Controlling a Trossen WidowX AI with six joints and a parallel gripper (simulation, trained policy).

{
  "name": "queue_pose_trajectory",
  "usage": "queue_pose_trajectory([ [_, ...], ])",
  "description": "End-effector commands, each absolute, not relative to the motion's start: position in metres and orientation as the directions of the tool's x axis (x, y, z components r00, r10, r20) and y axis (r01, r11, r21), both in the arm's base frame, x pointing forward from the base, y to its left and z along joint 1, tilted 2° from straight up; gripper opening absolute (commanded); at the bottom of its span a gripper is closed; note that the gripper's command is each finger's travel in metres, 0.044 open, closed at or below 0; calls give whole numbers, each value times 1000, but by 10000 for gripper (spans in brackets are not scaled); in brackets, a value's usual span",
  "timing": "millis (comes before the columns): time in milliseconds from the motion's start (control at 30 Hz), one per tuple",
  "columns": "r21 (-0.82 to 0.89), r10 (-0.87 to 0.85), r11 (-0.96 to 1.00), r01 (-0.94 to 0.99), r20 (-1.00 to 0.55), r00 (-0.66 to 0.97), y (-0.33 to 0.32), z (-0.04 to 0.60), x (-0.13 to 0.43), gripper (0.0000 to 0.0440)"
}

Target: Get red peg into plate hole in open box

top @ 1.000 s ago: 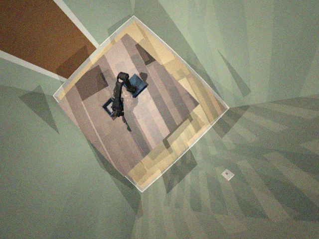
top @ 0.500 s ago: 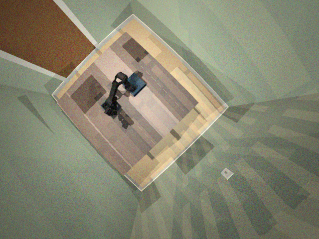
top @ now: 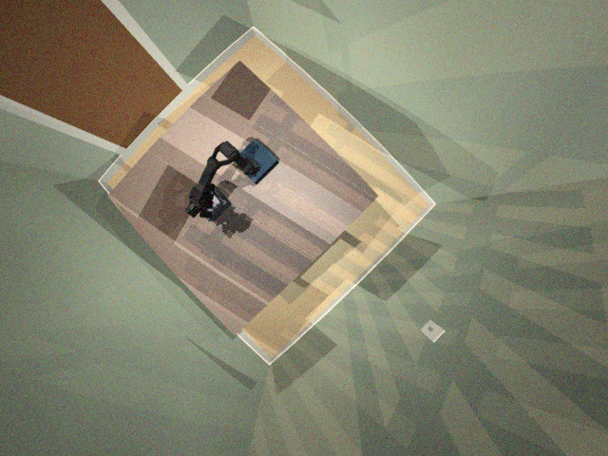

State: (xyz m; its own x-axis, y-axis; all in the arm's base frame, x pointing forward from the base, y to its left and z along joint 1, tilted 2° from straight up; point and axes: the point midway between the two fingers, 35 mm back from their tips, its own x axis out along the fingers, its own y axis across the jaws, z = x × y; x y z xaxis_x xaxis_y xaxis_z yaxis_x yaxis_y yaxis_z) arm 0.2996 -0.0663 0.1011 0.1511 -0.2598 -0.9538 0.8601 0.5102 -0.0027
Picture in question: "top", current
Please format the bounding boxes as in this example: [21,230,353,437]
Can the white square plate with hole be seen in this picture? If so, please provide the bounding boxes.
[207,192,223,213]

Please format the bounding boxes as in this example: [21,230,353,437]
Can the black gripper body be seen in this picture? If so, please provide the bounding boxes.
[199,183,215,219]

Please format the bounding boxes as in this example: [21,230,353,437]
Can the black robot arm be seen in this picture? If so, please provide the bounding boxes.
[185,141,261,217]

